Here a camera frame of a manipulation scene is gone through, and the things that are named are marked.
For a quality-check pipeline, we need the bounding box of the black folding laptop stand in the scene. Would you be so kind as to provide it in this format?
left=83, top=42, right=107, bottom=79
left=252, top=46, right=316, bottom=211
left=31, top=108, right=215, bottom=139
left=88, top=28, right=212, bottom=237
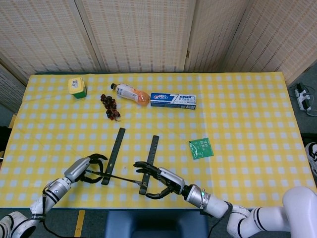
left=101, top=127, right=160, bottom=195

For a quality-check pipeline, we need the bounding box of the white power strip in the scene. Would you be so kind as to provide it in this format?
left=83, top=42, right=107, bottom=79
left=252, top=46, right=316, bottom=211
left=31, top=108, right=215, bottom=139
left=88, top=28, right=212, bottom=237
left=294, top=83, right=312, bottom=112

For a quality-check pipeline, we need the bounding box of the orange drink plastic bottle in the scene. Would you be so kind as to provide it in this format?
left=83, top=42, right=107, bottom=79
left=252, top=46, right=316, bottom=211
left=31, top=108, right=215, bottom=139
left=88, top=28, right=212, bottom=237
left=110, top=83, right=151, bottom=107

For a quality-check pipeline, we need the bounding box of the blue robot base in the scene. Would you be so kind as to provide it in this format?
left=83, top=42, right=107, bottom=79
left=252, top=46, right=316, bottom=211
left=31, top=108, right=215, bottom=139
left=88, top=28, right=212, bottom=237
left=104, top=210, right=210, bottom=238

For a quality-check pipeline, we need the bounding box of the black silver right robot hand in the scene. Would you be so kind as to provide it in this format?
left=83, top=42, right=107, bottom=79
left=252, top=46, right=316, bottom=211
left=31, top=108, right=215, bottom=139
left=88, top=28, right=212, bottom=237
left=133, top=161, right=186, bottom=200

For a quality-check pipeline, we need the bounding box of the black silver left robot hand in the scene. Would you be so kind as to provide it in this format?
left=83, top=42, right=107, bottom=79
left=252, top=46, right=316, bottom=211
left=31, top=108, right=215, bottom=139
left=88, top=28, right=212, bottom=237
left=63, top=153, right=109, bottom=184

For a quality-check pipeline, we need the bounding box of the black bulky object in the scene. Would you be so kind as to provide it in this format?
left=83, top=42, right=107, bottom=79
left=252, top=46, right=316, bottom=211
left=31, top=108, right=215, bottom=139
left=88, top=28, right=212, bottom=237
left=0, top=125, right=11, bottom=152

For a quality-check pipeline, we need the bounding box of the yellow floor tape strip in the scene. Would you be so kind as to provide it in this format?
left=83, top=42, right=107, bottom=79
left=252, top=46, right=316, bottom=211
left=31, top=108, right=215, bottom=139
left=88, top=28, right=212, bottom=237
left=73, top=210, right=86, bottom=238

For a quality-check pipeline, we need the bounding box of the blue white toothpaste box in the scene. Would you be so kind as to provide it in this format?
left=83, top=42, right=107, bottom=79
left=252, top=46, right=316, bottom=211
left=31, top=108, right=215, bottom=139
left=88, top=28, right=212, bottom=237
left=150, top=92, right=197, bottom=110

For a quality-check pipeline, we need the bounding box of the white black sneaker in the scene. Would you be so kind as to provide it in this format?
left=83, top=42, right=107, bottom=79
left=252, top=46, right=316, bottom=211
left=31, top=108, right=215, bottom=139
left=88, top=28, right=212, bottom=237
left=304, top=142, right=317, bottom=177

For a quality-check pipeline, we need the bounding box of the green sachet packet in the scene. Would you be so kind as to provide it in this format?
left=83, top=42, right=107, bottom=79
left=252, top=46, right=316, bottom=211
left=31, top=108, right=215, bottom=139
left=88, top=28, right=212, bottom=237
left=188, top=137, right=214, bottom=161

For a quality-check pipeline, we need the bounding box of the woven folding screen panel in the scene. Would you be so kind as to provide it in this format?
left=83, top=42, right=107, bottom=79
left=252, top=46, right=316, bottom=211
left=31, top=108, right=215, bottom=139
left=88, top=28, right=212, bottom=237
left=74, top=0, right=198, bottom=74
left=184, top=0, right=256, bottom=72
left=0, top=58, right=29, bottom=112
left=222, top=0, right=317, bottom=86
left=0, top=0, right=102, bottom=85

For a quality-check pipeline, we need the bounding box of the dark red grape bunch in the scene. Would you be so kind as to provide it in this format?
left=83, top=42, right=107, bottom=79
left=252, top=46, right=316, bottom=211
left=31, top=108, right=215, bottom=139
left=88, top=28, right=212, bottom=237
left=100, top=93, right=122, bottom=122

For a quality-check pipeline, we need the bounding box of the green container with yellow lid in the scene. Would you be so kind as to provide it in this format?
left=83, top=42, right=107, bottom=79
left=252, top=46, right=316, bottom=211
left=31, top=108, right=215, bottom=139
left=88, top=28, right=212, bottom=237
left=68, top=76, right=88, bottom=99

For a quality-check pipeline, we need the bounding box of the yellow white checked tablecloth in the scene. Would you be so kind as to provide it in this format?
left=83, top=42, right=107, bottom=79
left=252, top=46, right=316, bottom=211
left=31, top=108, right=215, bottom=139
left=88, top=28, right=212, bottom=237
left=0, top=71, right=317, bottom=211

